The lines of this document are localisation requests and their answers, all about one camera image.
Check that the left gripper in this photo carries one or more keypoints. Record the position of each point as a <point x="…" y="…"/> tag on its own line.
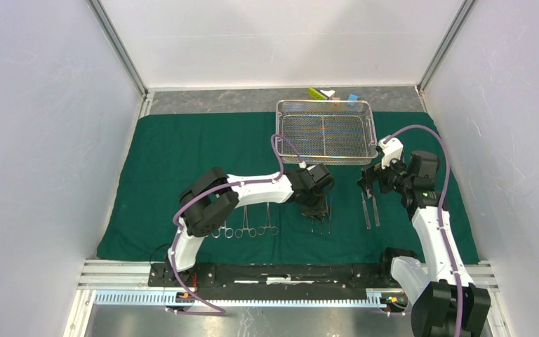
<point x="318" y="210"/>

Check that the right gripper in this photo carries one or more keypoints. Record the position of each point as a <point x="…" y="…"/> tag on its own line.
<point x="375" y="173"/>

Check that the pointed steel tweezers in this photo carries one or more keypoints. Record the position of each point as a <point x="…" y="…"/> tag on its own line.
<point x="329" y="212"/>

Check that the steel scalpel handle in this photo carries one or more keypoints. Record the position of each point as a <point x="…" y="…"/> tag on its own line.
<point x="375" y="211"/>

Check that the metal mesh instrument tray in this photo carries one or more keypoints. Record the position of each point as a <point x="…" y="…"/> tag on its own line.
<point x="332" y="132"/>

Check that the blue small block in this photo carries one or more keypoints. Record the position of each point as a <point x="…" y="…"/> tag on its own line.
<point x="353" y="97"/>

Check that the steel forceps with ring handles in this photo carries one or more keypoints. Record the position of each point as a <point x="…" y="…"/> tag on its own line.
<point x="224" y="230"/>

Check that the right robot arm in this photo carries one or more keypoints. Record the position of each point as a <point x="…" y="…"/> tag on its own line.
<point x="444" y="298"/>

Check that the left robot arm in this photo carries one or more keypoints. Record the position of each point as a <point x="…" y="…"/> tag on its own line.
<point x="209" y="201"/>

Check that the white small block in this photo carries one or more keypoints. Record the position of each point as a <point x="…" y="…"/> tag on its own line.
<point x="328" y="93"/>

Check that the yellow-green lego brick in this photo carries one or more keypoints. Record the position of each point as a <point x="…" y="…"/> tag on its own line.
<point x="316" y="94"/>

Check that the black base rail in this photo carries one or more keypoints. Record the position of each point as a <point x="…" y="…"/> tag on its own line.
<point x="289" y="284"/>

